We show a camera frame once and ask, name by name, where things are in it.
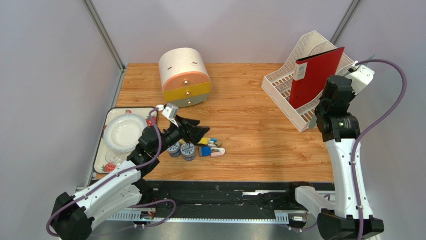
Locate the white plastic file rack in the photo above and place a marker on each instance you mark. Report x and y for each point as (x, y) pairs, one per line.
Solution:
(278, 84)

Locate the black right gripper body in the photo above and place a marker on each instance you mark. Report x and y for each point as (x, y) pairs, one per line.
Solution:
(314, 121)

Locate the blue patterned tape roll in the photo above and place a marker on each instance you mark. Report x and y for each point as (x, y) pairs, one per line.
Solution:
(175, 150)
(188, 151)

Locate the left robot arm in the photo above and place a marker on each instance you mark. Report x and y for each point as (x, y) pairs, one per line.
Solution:
(74, 217)

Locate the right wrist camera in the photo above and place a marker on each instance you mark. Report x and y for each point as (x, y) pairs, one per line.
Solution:
(360, 75)

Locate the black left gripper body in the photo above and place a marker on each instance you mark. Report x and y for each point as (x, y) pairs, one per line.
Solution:
(174, 134)

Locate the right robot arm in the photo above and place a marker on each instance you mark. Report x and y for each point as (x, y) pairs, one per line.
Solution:
(350, 217)

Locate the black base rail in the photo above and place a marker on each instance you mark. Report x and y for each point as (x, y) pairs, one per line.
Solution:
(221, 200)

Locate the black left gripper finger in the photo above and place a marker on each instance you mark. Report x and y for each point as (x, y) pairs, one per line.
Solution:
(186, 121)
(196, 133)

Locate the red file folder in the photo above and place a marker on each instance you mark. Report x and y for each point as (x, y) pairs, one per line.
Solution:
(311, 74)

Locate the yellow bone-shaped eraser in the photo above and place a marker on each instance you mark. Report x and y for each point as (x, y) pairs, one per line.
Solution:
(204, 141)

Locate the cork stopper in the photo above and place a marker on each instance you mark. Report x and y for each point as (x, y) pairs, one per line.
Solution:
(219, 144)

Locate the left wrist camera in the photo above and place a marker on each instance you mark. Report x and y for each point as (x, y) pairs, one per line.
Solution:
(170, 112)

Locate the round drawer storage box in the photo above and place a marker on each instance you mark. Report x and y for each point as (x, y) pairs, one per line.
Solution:
(185, 81)

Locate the strawberry pattern tray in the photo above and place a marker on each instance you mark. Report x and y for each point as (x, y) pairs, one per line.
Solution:
(107, 159)

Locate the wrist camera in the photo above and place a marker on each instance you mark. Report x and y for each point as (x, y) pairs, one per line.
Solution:
(170, 112)
(360, 75)

